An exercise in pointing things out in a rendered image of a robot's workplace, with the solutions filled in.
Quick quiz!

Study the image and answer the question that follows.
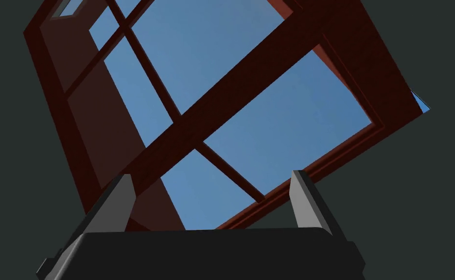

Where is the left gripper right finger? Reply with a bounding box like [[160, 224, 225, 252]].
[[289, 169, 347, 241]]

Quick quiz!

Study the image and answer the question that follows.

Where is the dark red framed window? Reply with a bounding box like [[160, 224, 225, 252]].
[[23, 0, 432, 232]]

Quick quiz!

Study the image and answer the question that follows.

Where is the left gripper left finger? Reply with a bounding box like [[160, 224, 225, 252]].
[[69, 173, 137, 245]]

